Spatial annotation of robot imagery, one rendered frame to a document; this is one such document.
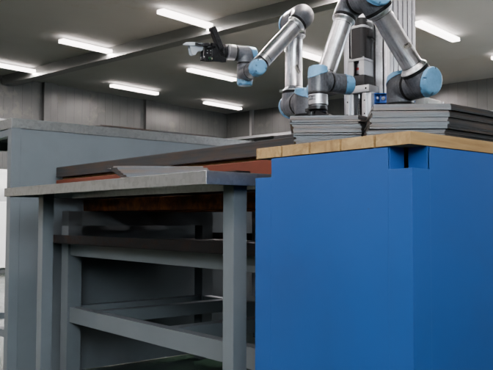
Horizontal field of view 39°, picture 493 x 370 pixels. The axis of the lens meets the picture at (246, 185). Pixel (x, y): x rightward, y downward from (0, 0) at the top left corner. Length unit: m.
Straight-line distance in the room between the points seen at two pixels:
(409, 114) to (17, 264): 2.01
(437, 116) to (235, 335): 0.71
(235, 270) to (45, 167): 1.52
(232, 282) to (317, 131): 0.44
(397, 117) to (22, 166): 1.97
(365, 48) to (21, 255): 1.75
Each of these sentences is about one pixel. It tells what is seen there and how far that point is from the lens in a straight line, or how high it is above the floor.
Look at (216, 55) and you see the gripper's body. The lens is 3.30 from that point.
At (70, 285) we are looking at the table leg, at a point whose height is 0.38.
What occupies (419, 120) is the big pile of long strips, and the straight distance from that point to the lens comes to 1.27.
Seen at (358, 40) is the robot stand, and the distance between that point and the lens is 3.26.
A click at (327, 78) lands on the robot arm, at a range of 2.61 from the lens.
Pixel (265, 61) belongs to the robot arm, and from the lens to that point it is 3.22.
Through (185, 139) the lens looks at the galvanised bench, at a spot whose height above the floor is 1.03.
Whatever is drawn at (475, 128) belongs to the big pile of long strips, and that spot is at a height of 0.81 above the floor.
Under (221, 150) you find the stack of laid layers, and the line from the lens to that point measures 2.01.
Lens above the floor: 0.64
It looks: 3 degrees up
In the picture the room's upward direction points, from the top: straight up
